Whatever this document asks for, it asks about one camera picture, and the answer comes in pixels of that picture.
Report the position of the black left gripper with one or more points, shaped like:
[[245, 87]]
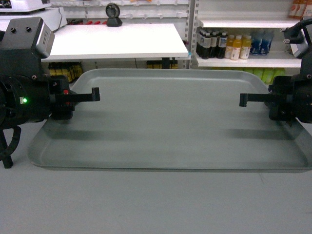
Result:
[[29, 95]]

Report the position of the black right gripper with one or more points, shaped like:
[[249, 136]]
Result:
[[290, 97]]

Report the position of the grey rectangular serving tray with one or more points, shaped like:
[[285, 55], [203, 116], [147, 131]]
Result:
[[162, 119]]

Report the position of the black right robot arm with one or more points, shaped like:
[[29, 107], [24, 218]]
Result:
[[289, 97]]

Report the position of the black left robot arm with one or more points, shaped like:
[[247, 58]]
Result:
[[27, 94]]

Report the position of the white checkout table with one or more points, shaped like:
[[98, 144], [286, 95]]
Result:
[[129, 41]]

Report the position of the row of yellow green bottles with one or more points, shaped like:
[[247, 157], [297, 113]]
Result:
[[265, 74]]

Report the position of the row of orange juice bottles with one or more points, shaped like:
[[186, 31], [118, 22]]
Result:
[[238, 47]]

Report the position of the row of blue bottles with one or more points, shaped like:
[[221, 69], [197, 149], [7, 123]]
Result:
[[261, 42]]

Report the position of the row of dark bottles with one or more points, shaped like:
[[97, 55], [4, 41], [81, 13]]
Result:
[[211, 44]]

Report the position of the white store shelf unit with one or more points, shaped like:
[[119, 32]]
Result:
[[276, 38]]

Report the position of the black table leg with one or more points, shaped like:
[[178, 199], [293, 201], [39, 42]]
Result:
[[169, 63]]

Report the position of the black round barcode scanner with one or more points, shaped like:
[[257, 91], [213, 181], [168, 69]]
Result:
[[113, 11]]

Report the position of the row of orange tea bottles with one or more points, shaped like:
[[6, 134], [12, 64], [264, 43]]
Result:
[[300, 9]]

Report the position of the white cash register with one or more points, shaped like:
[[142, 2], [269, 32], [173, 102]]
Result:
[[54, 17]]

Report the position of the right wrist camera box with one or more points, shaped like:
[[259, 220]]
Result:
[[298, 37]]

